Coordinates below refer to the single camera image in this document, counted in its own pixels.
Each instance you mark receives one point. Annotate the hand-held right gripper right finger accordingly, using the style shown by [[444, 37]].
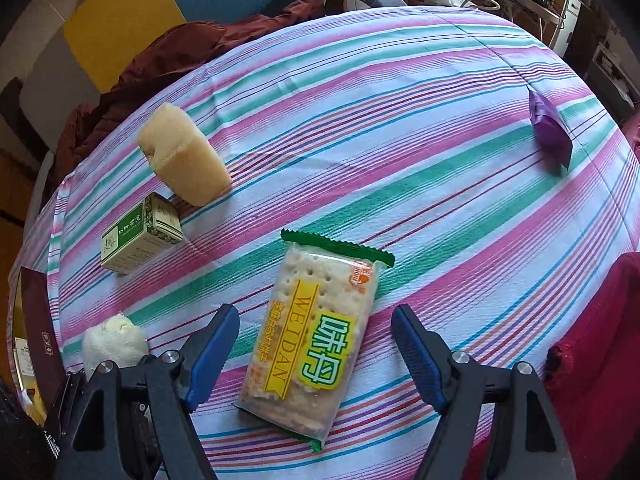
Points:
[[417, 355]]

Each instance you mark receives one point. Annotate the white cloth ball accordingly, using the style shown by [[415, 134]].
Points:
[[112, 345]]

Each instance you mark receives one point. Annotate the cluttered storage shelf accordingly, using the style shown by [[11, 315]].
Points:
[[607, 50]]

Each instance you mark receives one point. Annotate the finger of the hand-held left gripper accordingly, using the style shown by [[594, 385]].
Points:
[[70, 402]]

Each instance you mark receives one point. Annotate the green tea box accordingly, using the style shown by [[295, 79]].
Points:
[[142, 237]]

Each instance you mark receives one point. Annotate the cracker packet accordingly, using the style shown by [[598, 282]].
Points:
[[310, 345]]

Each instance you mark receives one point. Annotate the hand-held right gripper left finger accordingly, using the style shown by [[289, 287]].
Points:
[[212, 355]]

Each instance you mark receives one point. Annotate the striped bed sheet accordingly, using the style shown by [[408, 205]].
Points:
[[400, 160]]

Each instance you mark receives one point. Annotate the beige sponge block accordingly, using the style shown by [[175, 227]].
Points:
[[185, 160]]

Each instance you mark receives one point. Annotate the crimson red cloth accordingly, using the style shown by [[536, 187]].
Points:
[[595, 360]]

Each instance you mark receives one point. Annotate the dark maroon jacket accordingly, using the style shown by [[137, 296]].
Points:
[[165, 60]]

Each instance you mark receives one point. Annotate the gold-lined cardboard box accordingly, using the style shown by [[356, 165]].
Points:
[[37, 330]]

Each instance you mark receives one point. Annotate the purple snack packet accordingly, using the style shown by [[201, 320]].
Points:
[[550, 132]]

